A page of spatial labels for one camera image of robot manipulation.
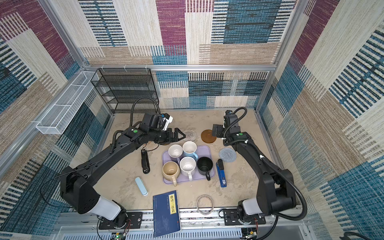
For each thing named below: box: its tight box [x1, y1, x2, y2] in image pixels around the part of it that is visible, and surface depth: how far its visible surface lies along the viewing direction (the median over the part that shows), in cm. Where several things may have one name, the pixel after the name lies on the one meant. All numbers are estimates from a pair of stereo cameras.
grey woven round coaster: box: [219, 147, 237, 163], surface depth 96 cm
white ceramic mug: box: [179, 156, 197, 181], surface depth 85 cm
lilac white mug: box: [168, 144, 183, 164], surface depth 92 cm
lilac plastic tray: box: [162, 141, 216, 187], surface depth 87 cm
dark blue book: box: [152, 190, 182, 237], surface depth 76 cm
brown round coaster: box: [200, 129, 217, 144], surface depth 106 cm
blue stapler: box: [216, 159, 227, 188], surface depth 87 cm
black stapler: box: [141, 149, 151, 174], surface depth 91 cm
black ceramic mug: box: [197, 156, 213, 181], surface depth 85 cm
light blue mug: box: [182, 141, 199, 160], surface depth 90 cm
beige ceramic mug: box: [162, 161, 181, 187], surface depth 82 cm
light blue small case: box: [135, 176, 149, 197], surface depth 83 cm
